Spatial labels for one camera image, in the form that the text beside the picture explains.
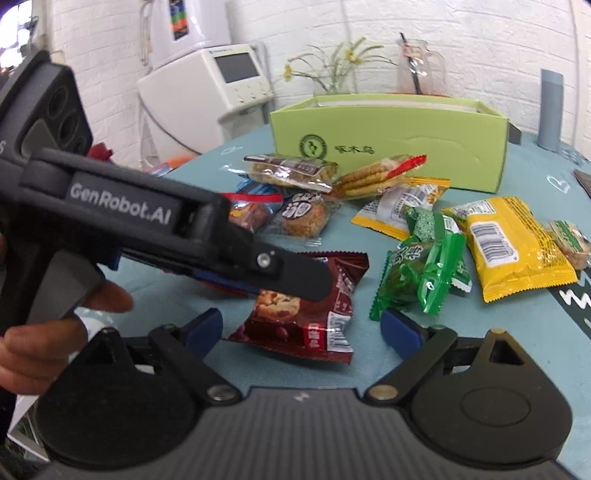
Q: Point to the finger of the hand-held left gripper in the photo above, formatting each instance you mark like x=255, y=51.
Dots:
x=295, y=277

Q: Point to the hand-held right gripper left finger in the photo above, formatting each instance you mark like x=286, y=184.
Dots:
x=204, y=328

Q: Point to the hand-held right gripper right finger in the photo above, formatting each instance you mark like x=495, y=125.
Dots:
x=399, y=333

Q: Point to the dark red peanut packet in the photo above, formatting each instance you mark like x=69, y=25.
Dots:
x=323, y=318

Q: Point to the biscuit packet with red ends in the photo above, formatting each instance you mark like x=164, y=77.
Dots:
x=369, y=177

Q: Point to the small yellow snack packet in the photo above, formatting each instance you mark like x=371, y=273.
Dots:
x=397, y=203

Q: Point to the large yellow snack packet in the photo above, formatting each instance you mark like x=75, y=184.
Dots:
x=508, y=249

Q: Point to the green cardboard box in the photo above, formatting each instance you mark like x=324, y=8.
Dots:
x=415, y=152

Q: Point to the person's left hand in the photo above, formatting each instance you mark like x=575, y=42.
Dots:
x=41, y=355

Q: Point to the green candy packet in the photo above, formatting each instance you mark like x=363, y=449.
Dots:
x=399, y=277
x=427, y=225
x=443, y=270

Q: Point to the round cake clear packet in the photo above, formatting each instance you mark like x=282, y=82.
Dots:
x=302, y=217

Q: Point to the red and blue snack packet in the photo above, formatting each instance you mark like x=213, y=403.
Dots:
x=251, y=212

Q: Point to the brown label snack packet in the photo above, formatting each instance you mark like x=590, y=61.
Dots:
x=286, y=168

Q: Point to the teal printed tablecloth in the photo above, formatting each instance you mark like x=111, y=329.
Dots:
x=508, y=350

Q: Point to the white machine with screen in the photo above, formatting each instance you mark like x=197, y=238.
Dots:
x=203, y=92

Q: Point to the small beige snack packet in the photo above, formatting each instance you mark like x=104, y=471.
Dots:
x=572, y=244

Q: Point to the glass vase with yellow flowers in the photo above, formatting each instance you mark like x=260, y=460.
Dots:
x=339, y=81

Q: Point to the glass pitcher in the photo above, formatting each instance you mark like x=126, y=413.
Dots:
x=427, y=69

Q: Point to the grey cylinder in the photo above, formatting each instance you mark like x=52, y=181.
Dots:
x=551, y=110

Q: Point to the white wall appliance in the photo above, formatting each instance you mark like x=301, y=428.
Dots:
x=171, y=27

